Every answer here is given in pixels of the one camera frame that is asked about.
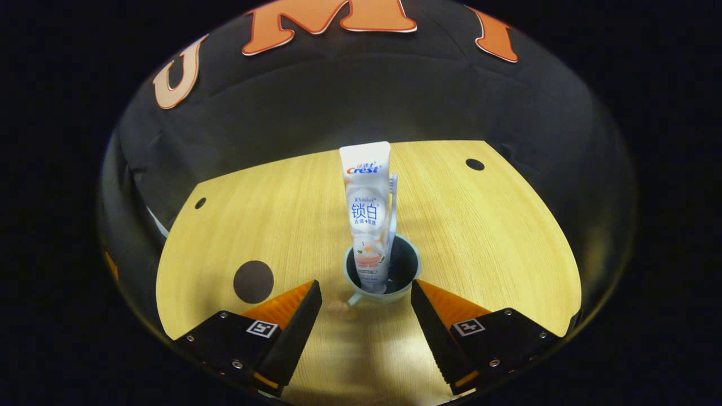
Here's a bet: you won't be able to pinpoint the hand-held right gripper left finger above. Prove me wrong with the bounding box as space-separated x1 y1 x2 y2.
173 279 323 398

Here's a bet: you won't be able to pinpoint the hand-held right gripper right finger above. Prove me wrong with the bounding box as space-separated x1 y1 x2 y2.
410 279 566 397

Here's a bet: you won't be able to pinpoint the dark brown round coaster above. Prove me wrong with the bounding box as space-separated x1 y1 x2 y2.
232 259 275 305

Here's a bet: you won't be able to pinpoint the pale blue cup wooden handle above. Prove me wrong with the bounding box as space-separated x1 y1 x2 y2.
327 233 422 321

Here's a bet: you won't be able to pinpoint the white toothpaste tube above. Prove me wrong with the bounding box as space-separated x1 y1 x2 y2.
339 141 393 294

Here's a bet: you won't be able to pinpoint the white toothbrush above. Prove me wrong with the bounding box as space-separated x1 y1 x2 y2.
387 173 399 249

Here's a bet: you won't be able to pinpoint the light wooden desktop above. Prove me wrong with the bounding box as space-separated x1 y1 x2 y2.
155 140 583 406

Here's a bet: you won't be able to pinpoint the white frame bar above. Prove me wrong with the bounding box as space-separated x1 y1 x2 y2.
147 206 170 239

